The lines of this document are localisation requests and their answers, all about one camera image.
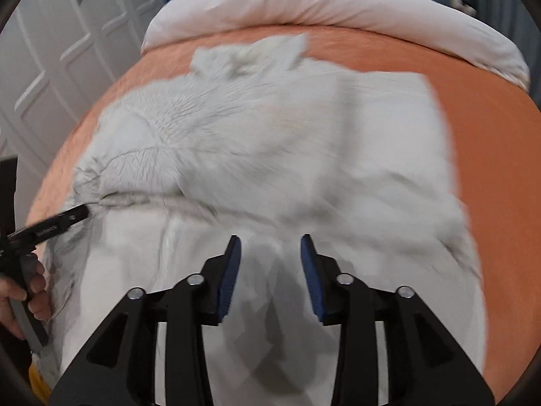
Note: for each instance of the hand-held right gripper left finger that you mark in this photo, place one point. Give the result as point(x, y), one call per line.
point(230, 275)

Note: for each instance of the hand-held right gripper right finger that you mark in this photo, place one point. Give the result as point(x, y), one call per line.
point(312, 275)

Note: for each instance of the pale pink duvet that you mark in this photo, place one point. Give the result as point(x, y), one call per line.
point(317, 0)

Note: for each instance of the orange bed sheet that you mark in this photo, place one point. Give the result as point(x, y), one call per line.
point(498, 156)

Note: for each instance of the person's left hand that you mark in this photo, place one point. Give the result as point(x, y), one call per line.
point(38, 292)

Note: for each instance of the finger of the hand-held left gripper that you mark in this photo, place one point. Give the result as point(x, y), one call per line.
point(55, 226)

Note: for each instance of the white crinkled garment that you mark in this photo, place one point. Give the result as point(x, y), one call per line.
point(253, 135)

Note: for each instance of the grey blue curtain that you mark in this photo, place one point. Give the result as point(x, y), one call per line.
point(507, 17)

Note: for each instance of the white wardrobe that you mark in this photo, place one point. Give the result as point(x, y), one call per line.
point(50, 50)

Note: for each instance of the yellow object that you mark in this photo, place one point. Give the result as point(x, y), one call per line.
point(37, 385)

